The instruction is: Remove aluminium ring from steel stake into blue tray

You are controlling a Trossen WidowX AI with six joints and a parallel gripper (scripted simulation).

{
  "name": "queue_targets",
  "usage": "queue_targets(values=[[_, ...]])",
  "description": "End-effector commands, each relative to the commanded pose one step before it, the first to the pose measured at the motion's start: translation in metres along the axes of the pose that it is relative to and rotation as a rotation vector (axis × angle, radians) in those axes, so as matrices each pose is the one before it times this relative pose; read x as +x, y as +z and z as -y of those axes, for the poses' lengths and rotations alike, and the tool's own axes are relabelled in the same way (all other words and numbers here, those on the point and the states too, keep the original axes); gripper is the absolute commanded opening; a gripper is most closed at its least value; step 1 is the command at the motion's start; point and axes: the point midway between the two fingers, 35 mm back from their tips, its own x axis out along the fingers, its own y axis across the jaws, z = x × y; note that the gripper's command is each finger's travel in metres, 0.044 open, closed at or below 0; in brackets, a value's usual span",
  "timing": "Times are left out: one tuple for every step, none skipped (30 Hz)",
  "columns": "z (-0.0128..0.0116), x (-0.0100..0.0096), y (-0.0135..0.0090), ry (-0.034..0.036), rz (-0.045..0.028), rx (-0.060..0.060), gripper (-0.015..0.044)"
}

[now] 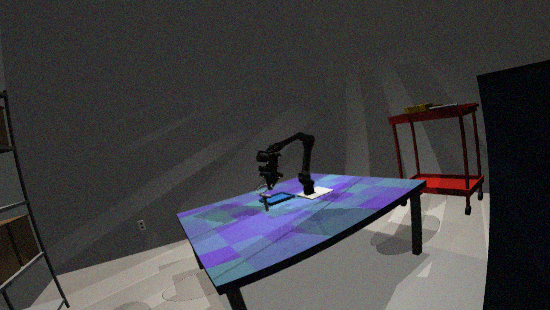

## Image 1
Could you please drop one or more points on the blue tray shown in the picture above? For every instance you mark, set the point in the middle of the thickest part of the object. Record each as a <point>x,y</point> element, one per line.
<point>278,198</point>

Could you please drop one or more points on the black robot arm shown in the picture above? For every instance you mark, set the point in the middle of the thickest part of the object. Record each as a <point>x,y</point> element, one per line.
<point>308,143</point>

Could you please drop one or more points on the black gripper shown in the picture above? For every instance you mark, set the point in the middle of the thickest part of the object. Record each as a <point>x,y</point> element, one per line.
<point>271,176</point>

